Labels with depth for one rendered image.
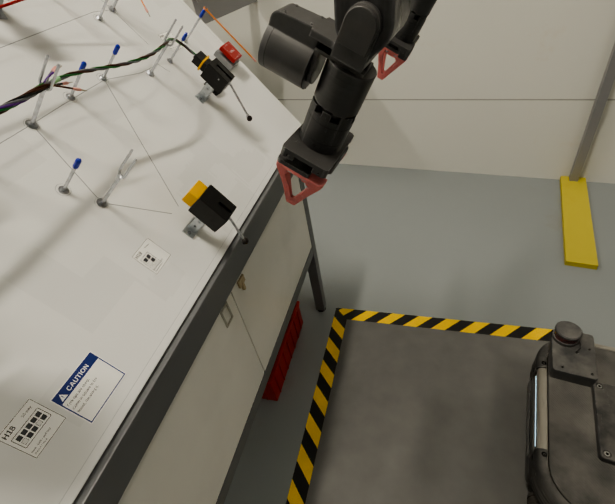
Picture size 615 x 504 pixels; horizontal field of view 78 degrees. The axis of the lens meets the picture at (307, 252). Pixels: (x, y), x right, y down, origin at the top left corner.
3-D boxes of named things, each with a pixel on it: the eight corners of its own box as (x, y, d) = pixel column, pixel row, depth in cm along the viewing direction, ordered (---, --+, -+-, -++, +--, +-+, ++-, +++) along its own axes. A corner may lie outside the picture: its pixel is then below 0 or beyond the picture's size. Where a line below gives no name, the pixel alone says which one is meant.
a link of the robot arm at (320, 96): (372, 76, 38) (387, 59, 42) (313, 43, 38) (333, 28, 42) (345, 132, 43) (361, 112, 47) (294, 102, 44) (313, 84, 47)
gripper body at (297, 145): (277, 156, 47) (294, 105, 41) (310, 122, 54) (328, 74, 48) (322, 183, 47) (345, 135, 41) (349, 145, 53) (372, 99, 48)
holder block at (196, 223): (224, 265, 74) (253, 243, 68) (173, 224, 70) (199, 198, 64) (233, 249, 78) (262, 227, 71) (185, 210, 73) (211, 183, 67)
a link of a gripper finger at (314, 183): (262, 199, 53) (279, 148, 46) (285, 173, 58) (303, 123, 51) (304, 224, 53) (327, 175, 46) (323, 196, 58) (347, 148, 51)
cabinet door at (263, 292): (313, 246, 146) (296, 153, 120) (267, 372, 107) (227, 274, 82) (307, 246, 147) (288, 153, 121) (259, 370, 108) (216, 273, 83)
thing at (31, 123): (41, 126, 61) (64, 63, 52) (33, 131, 60) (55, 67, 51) (29, 117, 60) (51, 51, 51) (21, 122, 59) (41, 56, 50)
